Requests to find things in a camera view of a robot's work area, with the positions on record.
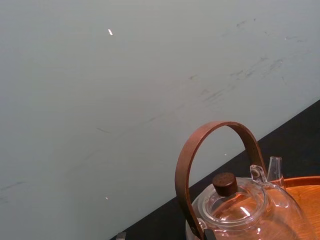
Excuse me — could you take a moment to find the round orange wooden tray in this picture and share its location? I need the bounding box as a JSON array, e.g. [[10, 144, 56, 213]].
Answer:
[[267, 175, 320, 240]]

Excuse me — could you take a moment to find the glass lid with dark knob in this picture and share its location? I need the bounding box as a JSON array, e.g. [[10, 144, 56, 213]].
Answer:
[[202, 172, 270, 226]]

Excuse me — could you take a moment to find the black table cloth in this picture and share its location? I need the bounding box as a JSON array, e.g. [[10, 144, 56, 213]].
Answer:
[[115, 99, 320, 240]]

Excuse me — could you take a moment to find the glass teapot with brown handle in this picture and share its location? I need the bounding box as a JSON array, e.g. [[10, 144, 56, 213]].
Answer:
[[174, 121, 308, 240]]

